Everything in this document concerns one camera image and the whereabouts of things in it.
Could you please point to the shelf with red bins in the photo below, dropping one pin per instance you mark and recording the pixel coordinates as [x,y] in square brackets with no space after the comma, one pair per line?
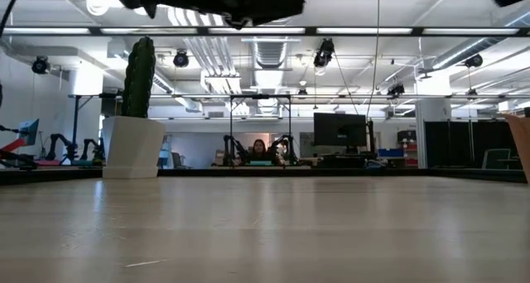
[408,144]

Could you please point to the black computer monitor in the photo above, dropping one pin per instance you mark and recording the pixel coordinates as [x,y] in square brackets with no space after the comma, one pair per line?
[339,129]

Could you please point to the black background robot arm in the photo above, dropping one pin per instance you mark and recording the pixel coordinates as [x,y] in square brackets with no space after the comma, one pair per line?
[68,148]
[285,147]
[16,161]
[232,148]

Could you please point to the blue background monitor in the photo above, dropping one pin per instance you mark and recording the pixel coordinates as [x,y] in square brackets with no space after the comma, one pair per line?
[28,132]

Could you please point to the grey office chair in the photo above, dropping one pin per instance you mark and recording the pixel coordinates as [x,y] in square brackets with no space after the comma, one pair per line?
[497,158]

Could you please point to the silver ceiling air duct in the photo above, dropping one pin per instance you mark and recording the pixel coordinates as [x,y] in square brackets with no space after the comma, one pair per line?
[271,55]

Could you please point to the white plant pot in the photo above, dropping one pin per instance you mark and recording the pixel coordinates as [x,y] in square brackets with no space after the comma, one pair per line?
[132,150]

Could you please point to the blue storage bin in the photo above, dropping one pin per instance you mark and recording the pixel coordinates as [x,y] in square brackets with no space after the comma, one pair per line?
[391,152]

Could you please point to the green cactus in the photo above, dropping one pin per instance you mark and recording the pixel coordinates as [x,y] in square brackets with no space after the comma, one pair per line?
[138,80]

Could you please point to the red background panel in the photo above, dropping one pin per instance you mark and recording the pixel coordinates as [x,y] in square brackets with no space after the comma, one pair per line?
[12,145]

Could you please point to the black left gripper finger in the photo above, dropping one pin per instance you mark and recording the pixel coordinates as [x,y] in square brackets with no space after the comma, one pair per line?
[256,3]
[239,23]

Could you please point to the black room partition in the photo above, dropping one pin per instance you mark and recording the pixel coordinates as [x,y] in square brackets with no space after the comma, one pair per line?
[468,142]

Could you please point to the black metal table frame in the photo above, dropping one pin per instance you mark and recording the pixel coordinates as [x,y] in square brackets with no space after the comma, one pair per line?
[49,175]

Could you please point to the black ceiling camera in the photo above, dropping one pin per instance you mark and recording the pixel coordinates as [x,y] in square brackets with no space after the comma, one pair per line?
[395,89]
[474,60]
[181,58]
[324,53]
[40,65]

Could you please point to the black crossbar with light strips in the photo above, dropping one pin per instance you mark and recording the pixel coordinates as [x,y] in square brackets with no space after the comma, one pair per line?
[310,31]

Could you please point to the black background rig frame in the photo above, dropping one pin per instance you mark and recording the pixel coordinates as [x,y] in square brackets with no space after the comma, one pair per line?
[260,96]

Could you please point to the person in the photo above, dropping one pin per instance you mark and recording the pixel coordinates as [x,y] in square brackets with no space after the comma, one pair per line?
[259,150]

